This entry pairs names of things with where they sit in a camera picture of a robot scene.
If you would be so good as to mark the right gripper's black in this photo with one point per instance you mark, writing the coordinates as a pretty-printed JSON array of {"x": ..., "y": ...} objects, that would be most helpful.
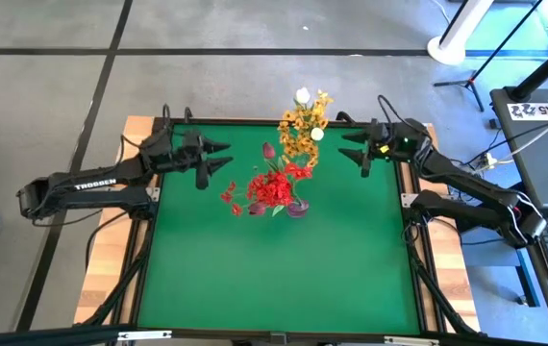
[{"x": 382, "y": 144}]

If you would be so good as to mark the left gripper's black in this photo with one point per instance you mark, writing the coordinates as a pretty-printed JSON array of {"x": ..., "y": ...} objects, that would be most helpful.
[{"x": 190, "y": 151}]

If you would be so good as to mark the white artificial tulip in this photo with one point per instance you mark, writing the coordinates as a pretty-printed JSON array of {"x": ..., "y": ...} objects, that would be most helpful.
[
  {"x": 317, "y": 134},
  {"x": 303, "y": 94}
]

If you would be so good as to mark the yellow artificial flower bunch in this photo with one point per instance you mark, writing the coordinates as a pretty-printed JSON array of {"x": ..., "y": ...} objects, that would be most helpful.
[
  {"x": 293, "y": 144},
  {"x": 319, "y": 108}
]

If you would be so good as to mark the pink ribbed glass vase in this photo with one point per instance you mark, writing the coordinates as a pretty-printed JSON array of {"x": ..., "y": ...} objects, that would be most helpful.
[{"x": 298, "y": 209}]

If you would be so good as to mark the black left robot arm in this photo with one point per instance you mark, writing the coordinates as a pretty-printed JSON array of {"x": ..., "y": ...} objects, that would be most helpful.
[{"x": 62, "y": 199}]

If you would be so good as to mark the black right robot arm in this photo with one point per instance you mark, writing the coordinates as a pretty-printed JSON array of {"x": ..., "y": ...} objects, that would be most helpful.
[{"x": 466, "y": 180}]

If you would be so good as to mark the black tripod stand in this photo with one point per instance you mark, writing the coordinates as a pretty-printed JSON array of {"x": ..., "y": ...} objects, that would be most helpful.
[{"x": 469, "y": 82}]

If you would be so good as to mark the small black box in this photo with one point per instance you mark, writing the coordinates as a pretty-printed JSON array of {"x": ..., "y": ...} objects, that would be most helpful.
[{"x": 493, "y": 124}]

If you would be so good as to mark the green table mat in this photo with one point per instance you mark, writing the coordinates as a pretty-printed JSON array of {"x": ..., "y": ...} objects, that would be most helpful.
[{"x": 264, "y": 288}]

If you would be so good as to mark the white paper number label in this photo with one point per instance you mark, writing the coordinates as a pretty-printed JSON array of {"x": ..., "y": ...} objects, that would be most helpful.
[{"x": 524, "y": 111}]

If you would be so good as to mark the grey desk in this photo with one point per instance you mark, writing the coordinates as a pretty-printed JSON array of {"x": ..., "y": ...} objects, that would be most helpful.
[{"x": 533, "y": 154}]

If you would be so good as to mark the thick black slanted pole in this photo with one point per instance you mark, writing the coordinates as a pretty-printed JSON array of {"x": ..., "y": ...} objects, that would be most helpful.
[{"x": 543, "y": 69}]

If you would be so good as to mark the blue desk leg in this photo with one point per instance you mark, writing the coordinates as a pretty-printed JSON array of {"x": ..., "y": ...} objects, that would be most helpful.
[{"x": 526, "y": 279}]

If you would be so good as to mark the black beam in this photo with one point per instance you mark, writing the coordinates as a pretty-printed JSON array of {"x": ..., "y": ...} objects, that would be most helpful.
[{"x": 38, "y": 338}]

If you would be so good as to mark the black aluminium table frame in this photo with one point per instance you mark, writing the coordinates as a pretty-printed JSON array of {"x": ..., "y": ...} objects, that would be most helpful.
[{"x": 255, "y": 121}]

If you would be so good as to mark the white post with round base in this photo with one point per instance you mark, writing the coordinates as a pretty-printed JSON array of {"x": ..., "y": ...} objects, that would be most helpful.
[{"x": 452, "y": 48}]

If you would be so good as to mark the silver metal bracket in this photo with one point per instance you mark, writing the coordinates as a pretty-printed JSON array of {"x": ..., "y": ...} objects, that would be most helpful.
[
  {"x": 144, "y": 335},
  {"x": 411, "y": 340}
]

